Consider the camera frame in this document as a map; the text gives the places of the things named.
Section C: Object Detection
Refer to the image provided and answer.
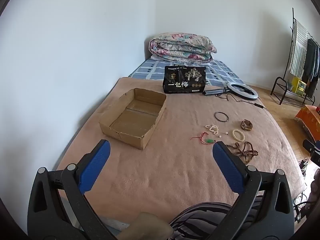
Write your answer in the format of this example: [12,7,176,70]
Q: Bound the cardboard box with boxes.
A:
[99,88,167,150]

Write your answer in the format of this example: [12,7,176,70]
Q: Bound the folded floral quilt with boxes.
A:
[149,32,217,62]

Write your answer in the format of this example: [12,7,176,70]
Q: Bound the long brown bead necklace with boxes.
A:
[225,141,259,165]

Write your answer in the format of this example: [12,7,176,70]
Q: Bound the striped hanging towel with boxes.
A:
[290,20,309,77]

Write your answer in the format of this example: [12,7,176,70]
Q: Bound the dark hanging clothes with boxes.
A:
[301,38,320,98]

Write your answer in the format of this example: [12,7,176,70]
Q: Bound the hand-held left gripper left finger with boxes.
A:
[27,139,118,240]

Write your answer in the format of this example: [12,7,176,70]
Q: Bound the black folded tripod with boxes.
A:
[202,87,229,96]

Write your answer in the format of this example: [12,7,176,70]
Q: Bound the black ring light cable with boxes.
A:
[225,94,265,110]

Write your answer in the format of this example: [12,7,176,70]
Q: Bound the bundle of black cables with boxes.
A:
[294,157,310,220]

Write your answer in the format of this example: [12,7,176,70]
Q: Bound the beige cloth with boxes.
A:
[117,211,173,240]

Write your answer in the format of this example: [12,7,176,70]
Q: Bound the cream bead bracelet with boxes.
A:
[232,129,245,142]

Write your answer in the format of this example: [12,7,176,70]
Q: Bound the blue checked bed sheet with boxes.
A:
[128,57,248,87]

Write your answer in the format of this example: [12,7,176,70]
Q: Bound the pink blanket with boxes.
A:
[56,76,307,215]

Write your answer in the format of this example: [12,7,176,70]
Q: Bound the yellow box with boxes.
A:
[291,77,307,95]

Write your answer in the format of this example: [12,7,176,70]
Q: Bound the black printed snack bag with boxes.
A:
[162,66,207,94]

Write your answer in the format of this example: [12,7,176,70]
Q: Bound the red string green pendant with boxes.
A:
[190,132,215,145]

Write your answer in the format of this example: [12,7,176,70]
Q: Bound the orange cabinet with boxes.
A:
[295,104,320,140]

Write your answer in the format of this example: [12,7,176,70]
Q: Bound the white ring light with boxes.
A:
[226,81,258,100]

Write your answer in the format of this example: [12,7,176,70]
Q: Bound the person's striped pants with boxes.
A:
[169,195,263,240]

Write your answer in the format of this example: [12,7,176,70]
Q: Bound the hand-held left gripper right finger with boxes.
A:
[212,141,295,240]

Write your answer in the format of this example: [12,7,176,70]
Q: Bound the black bangle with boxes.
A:
[214,111,229,123]

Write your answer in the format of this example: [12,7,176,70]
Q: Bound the black metal clothes rack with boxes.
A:
[270,7,320,105]

